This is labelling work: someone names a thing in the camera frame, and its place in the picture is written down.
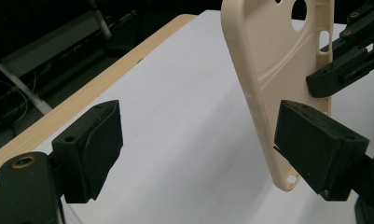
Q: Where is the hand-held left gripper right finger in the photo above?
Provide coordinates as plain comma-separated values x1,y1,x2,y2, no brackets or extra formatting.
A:
273,99,370,202

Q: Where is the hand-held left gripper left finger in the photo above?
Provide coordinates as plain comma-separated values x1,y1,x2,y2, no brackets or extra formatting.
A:
51,99,124,204

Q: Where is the beige phone case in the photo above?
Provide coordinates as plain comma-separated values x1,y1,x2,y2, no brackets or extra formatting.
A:
220,0,335,192

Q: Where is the white table mat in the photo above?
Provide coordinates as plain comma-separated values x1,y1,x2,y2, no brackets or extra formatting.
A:
35,8,374,224

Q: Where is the white metal desk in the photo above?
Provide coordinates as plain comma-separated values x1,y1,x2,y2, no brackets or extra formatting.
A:
0,0,114,116

